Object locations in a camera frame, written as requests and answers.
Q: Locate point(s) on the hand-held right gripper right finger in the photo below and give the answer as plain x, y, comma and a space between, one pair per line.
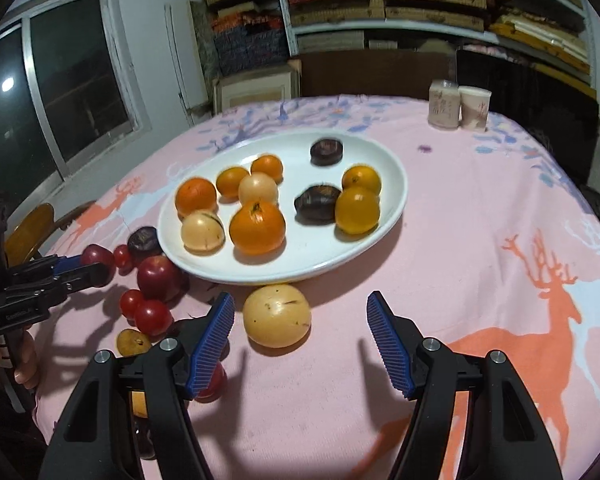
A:
390, 350

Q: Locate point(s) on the stack of blue patterned boxes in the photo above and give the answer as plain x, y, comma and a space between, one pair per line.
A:
250, 47

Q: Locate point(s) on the sliding glass window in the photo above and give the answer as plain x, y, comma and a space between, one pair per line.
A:
80, 70

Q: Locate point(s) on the carved wooden chair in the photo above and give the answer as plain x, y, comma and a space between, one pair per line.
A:
27, 232

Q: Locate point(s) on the pale yellow round fruit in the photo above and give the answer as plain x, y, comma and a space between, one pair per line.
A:
277, 315
258, 189

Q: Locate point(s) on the framed picture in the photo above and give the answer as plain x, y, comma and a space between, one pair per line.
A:
255, 90

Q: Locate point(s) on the beige drink can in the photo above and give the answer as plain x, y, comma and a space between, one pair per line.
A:
444, 105

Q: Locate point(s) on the red cherry tomato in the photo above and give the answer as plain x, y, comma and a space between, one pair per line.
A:
122, 256
130, 302
152, 317
217, 380

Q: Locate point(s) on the small brownish yellow fruit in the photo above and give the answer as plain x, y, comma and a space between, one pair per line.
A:
134, 342

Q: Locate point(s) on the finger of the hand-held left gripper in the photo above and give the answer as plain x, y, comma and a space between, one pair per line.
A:
90, 277
67, 262

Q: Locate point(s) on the white metal shelf rack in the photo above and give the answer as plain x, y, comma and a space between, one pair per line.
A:
287, 20

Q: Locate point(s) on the small orange citrus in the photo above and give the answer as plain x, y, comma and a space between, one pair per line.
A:
267, 166
361, 177
230, 181
139, 402

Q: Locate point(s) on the dark brown water chestnut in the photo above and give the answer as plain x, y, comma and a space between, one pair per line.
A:
145, 240
315, 203
326, 152
142, 440

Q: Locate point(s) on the yellow purple-striped pepino melon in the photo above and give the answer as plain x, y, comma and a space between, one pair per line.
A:
202, 232

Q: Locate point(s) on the pink deer print tablecloth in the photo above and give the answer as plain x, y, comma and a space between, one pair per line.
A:
455, 260

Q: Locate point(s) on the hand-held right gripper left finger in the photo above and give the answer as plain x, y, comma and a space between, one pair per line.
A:
210, 350

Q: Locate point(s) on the large orange tomato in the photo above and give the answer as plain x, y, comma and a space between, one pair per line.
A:
257, 227

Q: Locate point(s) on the golden yellow oval fruit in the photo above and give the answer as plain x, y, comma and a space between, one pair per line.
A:
357, 210

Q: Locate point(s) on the deep orange mandarin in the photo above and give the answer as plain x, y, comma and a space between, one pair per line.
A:
195, 196

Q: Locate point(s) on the person's left hand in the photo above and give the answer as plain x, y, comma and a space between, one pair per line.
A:
27, 365

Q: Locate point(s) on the grey marbled board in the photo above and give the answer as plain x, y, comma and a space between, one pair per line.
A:
202, 45

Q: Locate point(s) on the white oval plate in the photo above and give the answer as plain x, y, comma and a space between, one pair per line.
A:
305, 255

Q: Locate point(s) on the white paper cup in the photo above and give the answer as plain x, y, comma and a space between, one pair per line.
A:
475, 110

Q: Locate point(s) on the white narrow panel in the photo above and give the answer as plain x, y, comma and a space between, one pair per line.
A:
180, 60

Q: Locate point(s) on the dark red plum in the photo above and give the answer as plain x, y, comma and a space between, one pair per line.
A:
97, 254
157, 277

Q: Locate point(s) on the dark brown board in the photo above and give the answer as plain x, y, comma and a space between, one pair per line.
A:
370, 75

